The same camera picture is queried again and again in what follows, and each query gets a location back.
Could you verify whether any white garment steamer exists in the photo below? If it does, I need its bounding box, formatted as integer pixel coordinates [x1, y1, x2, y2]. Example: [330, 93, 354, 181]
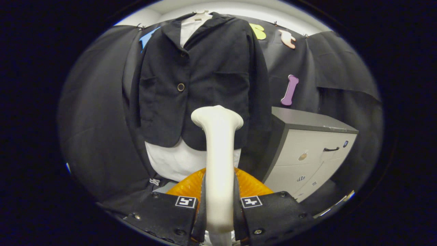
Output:
[191, 105, 244, 246]

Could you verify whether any white shirt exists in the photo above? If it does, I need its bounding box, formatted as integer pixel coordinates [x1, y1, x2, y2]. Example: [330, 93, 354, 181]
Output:
[145, 17, 241, 182]

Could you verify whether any white plastic hanger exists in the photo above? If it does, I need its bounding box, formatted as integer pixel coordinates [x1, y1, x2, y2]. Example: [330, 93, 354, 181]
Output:
[192, 9, 213, 22]

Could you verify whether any black backdrop cloth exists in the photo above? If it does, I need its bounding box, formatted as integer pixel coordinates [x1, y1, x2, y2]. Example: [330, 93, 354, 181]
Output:
[57, 15, 383, 212]

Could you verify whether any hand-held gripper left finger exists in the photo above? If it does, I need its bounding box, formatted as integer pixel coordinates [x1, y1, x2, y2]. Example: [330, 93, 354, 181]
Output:
[123, 167, 207, 246]

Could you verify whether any grey and beige cabinet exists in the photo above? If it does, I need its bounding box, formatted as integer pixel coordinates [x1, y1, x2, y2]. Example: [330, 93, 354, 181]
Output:
[254, 107, 359, 203]

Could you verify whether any row of black backdrop clips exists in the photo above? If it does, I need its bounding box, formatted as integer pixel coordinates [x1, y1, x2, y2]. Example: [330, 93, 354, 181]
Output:
[136, 20, 309, 39]

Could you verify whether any black suit jacket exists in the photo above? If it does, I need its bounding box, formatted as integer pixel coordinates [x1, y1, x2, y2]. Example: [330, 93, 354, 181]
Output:
[122, 12, 272, 171]

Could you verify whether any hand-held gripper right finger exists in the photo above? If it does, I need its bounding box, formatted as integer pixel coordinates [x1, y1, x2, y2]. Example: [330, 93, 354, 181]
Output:
[234, 167, 315, 245]

